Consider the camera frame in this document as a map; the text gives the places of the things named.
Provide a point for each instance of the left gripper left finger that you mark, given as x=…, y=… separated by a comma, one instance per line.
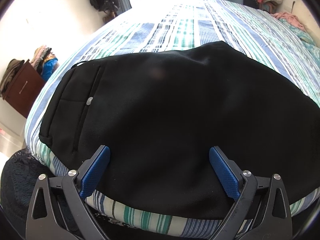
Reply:
x=76, y=185

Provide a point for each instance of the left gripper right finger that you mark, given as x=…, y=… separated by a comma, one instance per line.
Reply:
x=261, y=206

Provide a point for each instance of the black pants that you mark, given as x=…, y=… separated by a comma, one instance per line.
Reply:
x=160, y=113

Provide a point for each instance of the operator black trousers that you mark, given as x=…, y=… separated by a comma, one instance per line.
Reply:
x=18, y=180

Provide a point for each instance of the dark wooden nightstand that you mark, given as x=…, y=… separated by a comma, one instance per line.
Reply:
x=24, y=89

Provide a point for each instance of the olive clothes on nightstand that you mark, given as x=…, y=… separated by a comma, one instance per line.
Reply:
x=13, y=67

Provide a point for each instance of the teal floral pillow far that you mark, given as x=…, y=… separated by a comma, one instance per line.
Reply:
x=309, y=43

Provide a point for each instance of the pink garment on bed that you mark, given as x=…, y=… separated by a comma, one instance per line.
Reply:
x=290, y=18

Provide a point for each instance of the striped bed sheet mattress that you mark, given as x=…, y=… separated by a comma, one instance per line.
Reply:
x=180, y=26

